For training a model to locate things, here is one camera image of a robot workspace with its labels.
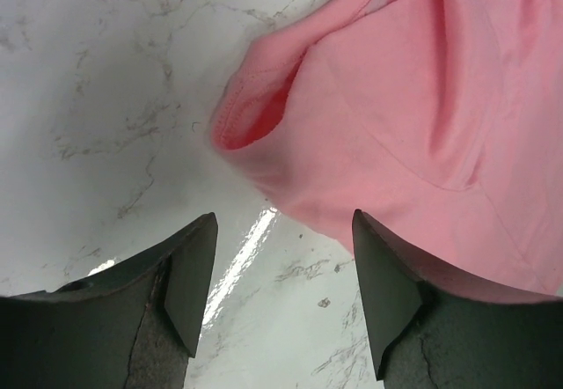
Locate pink t-shirt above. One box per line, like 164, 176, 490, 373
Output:
211, 0, 562, 293

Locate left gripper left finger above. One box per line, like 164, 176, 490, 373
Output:
1, 213, 218, 388

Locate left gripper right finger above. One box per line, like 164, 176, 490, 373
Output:
352, 210, 562, 388

